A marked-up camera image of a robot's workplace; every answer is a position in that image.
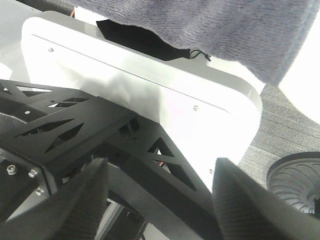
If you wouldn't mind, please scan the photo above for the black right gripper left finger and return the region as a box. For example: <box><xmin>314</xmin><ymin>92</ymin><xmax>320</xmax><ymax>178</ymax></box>
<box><xmin>0</xmin><ymin>158</ymin><xmax>108</xmax><ymax>240</ymax></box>

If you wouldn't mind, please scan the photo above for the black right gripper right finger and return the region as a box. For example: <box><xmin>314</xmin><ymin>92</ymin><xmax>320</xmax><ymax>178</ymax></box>
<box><xmin>212</xmin><ymin>157</ymin><xmax>320</xmax><ymax>240</ymax></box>

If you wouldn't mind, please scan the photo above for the dark grey towel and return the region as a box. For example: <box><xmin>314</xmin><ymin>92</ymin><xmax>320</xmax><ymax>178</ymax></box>
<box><xmin>71</xmin><ymin>0</ymin><xmax>320</xmax><ymax>86</ymax></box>

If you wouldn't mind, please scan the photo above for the white robot base panel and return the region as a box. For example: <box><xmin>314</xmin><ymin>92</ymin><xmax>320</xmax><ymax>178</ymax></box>
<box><xmin>21</xmin><ymin>11</ymin><xmax>262</xmax><ymax>188</ymax></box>

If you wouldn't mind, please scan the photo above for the black caster wheel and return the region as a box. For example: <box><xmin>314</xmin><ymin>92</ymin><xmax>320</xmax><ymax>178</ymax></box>
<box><xmin>266</xmin><ymin>151</ymin><xmax>320</xmax><ymax>215</ymax></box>

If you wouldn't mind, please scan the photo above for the black metal robot frame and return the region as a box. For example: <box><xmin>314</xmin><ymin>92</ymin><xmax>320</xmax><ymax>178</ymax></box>
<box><xmin>0</xmin><ymin>80</ymin><xmax>222</xmax><ymax>240</ymax></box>

